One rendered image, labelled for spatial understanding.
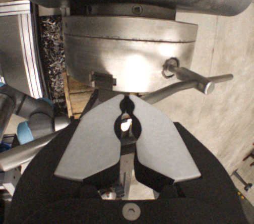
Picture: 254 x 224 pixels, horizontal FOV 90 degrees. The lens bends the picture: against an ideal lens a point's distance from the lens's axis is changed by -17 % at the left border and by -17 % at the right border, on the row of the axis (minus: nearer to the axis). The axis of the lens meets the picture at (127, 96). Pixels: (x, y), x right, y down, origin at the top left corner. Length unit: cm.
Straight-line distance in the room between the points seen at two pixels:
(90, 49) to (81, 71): 5
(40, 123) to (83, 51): 26
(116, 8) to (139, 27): 7
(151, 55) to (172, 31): 5
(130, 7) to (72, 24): 11
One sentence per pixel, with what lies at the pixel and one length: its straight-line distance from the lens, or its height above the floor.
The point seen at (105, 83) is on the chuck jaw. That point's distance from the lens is 27.
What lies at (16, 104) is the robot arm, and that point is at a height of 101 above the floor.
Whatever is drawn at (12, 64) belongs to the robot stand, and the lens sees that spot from 135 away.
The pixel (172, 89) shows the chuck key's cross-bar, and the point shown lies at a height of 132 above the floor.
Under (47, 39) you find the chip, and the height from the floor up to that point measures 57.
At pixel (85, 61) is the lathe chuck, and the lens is 27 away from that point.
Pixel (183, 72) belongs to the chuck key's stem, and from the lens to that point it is 24.
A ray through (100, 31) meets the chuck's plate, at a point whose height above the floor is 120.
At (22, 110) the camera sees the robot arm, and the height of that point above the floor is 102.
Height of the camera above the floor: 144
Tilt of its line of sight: 54 degrees down
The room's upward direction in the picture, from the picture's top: 143 degrees clockwise
